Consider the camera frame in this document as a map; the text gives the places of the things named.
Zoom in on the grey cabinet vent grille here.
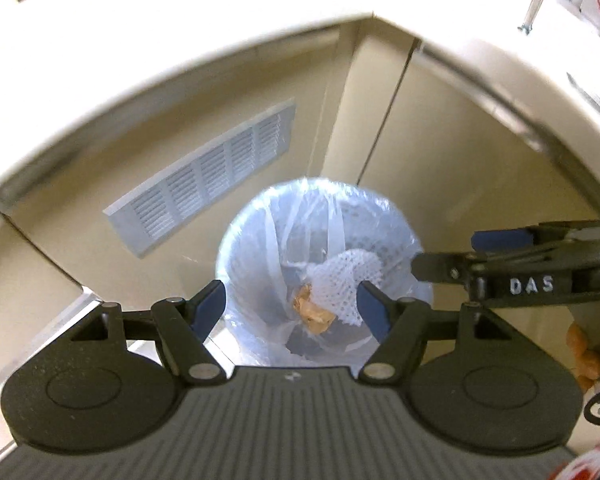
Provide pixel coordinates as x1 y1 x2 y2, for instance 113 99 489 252
102 99 297 260

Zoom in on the person's right hand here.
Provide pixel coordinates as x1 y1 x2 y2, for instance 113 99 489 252
567 322 600 392

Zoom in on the red white printed clothing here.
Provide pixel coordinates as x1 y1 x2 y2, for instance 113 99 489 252
550 382 600 480

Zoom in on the brown crumpled peel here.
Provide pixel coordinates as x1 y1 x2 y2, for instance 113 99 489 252
292 282 337 335

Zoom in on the steel sink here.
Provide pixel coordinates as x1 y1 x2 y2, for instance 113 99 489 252
565 72 600 128

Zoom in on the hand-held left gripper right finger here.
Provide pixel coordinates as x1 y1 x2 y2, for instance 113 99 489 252
357 280 518 382

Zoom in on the white foam fruit net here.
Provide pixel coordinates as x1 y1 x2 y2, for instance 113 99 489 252
304 247 387 326

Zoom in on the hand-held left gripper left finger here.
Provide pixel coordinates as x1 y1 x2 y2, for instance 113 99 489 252
71 279 227 381

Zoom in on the trash bin with plastic liner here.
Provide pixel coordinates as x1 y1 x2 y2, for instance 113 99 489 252
215 177 435 368

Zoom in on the beige cabinet door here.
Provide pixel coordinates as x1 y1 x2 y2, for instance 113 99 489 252
357 42 600 241

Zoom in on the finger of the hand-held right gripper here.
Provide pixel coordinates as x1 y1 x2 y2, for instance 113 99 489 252
411 251 491 286
471 221 600 253

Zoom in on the beige cabinet panel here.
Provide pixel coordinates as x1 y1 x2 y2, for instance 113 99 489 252
0 25 341 306

